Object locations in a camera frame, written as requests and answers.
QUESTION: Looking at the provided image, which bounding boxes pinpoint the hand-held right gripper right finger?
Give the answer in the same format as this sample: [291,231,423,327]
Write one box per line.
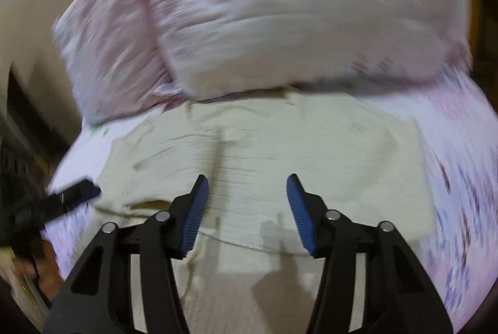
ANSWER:
[286,174,454,334]

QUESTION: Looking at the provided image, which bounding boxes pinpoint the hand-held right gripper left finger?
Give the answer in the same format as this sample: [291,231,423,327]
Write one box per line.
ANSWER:
[44,174,210,334]

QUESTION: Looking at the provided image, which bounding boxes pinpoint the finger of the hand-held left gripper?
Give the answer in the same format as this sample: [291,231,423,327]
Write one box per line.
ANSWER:
[46,179,102,219]

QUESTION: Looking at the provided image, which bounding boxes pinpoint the cream small garment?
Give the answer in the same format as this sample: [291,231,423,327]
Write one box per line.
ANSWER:
[93,87,436,334]

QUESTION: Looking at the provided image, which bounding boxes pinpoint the person's left hand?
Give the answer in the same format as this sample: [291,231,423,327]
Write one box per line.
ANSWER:
[16,238,67,301]

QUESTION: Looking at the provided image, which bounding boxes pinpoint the white floral bed sheet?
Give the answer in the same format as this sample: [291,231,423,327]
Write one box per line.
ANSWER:
[41,64,498,332]

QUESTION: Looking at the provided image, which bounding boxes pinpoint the pink floral pillow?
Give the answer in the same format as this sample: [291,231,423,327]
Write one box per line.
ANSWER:
[52,0,473,125]

